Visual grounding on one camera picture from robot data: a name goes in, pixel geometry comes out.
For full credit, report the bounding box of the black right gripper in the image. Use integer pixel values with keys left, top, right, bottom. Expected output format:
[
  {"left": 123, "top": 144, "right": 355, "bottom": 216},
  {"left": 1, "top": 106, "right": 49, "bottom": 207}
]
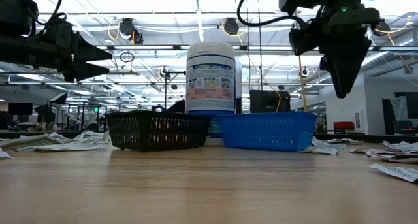
[{"left": 318, "top": 7, "right": 381, "bottom": 99}]

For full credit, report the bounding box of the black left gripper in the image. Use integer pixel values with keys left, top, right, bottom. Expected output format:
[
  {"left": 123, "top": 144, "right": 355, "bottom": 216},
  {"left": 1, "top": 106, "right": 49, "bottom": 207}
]
[{"left": 31, "top": 31, "right": 113, "bottom": 84}]

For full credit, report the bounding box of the white disinfecting wipes canister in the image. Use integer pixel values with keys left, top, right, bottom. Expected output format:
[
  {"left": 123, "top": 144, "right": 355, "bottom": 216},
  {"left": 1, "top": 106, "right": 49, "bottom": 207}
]
[{"left": 185, "top": 41, "right": 236, "bottom": 139}]

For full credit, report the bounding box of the black softbox light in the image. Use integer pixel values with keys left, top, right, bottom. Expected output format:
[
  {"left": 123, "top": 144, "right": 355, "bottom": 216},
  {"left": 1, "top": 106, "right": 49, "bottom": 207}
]
[
  {"left": 34, "top": 104, "right": 56, "bottom": 123},
  {"left": 48, "top": 92, "right": 69, "bottom": 105}
]

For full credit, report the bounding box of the red bin on stand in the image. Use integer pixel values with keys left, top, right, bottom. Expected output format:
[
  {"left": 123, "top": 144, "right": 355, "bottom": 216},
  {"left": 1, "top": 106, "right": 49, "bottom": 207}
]
[{"left": 332, "top": 121, "right": 356, "bottom": 133}]

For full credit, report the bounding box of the dark partition panel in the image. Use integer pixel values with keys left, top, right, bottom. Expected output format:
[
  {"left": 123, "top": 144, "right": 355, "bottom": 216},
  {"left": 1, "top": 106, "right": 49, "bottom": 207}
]
[{"left": 381, "top": 98, "right": 396, "bottom": 136}]

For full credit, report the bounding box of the black monitor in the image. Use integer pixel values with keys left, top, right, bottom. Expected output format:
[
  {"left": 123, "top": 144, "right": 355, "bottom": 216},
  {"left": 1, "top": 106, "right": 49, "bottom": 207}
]
[
  {"left": 394, "top": 92, "right": 418, "bottom": 120},
  {"left": 8, "top": 102, "right": 33, "bottom": 117}
]

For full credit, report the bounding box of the black pole stand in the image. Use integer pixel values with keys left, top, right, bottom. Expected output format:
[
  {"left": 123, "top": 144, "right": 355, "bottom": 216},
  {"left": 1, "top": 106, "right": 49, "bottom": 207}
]
[{"left": 163, "top": 70, "right": 187, "bottom": 113}]

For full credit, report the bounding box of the black plastic basket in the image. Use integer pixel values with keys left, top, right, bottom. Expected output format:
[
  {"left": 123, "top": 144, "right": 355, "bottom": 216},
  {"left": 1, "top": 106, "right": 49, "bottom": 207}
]
[{"left": 104, "top": 110, "right": 212, "bottom": 153}]

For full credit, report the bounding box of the blue plastic basket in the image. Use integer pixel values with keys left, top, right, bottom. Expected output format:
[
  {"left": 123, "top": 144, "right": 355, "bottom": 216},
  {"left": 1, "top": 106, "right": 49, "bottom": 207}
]
[{"left": 216, "top": 111, "right": 318, "bottom": 153}]

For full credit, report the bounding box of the black coiled cable loop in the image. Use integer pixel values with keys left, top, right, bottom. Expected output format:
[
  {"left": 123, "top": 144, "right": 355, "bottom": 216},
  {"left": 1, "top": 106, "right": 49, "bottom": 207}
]
[{"left": 119, "top": 51, "right": 135, "bottom": 63}]

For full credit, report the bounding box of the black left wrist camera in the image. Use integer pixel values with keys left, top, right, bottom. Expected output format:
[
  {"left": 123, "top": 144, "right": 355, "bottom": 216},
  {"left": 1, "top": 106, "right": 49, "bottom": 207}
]
[{"left": 44, "top": 13, "right": 74, "bottom": 50}]

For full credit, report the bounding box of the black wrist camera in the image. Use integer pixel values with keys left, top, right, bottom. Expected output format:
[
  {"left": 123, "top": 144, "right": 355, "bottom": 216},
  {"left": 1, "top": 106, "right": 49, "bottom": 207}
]
[
  {"left": 44, "top": 13, "right": 74, "bottom": 50},
  {"left": 288, "top": 20, "right": 325, "bottom": 57}
]

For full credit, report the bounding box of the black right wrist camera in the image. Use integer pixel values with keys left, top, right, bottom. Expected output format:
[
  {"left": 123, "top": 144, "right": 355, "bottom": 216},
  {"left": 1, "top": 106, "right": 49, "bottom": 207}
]
[{"left": 288, "top": 20, "right": 325, "bottom": 57}]

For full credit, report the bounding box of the yellow hanging cable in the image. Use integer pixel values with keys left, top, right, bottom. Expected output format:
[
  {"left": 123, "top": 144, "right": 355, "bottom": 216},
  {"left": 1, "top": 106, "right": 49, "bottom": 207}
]
[
  {"left": 297, "top": 54, "right": 309, "bottom": 112},
  {"left": 274, "top": 89, "right": 282, "bottom": 113}
]

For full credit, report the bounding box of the black robot station frame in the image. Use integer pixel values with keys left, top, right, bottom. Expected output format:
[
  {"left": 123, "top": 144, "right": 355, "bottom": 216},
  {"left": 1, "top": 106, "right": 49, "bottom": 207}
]
[{"left": 60, "top": 101, "right": 108, "bottom": 132}]

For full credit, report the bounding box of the black hanging cable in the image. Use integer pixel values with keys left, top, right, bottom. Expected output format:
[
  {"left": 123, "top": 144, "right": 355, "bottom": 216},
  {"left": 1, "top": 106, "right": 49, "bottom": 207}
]
[
  {"left": 244, "top": 0, "right": 251, "bottom": 91},
  {"left": 255, "top": 0, "right": 263, "bottom": 91}
]

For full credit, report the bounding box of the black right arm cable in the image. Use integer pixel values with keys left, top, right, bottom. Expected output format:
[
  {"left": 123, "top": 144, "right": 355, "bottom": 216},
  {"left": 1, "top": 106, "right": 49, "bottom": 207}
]
[{"left": 236, "top": 0, "right": 306, "bottom": 27}]

